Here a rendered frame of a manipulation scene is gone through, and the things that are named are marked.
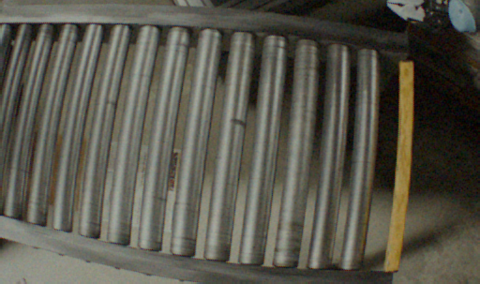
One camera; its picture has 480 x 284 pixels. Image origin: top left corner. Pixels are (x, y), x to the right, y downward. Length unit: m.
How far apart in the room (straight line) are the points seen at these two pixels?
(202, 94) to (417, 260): 1.11
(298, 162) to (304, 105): 0.11
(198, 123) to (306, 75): 0.22
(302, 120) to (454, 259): 1.08
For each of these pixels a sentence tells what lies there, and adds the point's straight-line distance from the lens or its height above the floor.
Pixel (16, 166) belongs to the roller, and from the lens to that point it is 1.16.
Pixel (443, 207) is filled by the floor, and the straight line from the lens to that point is 1.97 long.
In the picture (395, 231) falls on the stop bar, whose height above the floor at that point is 0.82.
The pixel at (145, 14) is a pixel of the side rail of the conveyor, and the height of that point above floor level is 0.80.
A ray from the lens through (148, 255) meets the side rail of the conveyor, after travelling 1.05.
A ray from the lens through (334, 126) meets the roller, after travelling 1.08.
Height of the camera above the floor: 1.83
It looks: 75 degrees down
